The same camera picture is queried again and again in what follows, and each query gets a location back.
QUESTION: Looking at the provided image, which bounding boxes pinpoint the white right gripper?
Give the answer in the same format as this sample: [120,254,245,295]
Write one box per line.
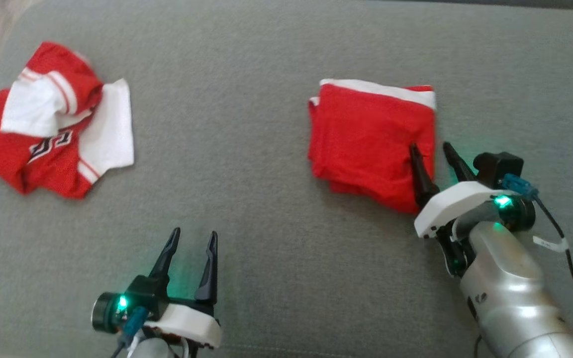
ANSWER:
[409,142,504,277]

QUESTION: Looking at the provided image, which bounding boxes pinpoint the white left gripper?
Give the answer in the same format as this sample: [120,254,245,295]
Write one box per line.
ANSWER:
[143,227,222,350]

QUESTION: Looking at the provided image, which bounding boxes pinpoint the red shorts white trim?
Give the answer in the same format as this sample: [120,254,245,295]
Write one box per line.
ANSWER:
[308,79,438,214]

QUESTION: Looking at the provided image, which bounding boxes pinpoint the red white basketball jersey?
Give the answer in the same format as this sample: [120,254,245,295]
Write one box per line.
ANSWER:
[0,41,135,199]

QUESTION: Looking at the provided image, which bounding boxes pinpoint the large grey fabric sofa cushion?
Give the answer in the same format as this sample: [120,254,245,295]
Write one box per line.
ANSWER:
[0,0,573,358]

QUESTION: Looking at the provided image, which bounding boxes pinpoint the blue left camera connector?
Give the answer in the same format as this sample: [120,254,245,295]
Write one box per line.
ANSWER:
[123,306,149,344]

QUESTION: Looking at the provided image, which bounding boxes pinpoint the blue camera connector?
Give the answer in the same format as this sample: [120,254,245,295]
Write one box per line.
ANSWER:
[501,174,539,199]
[123,306,149,344]

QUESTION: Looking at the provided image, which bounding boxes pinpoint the blue right camera connector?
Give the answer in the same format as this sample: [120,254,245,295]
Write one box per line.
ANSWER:
[501,174,539,199]

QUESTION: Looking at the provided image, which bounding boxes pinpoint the white cable tag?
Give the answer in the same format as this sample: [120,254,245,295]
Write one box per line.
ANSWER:
[533,235,570,253]

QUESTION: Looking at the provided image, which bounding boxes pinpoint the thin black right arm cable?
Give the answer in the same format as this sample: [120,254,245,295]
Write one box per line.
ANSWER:
[533,194,573,334]

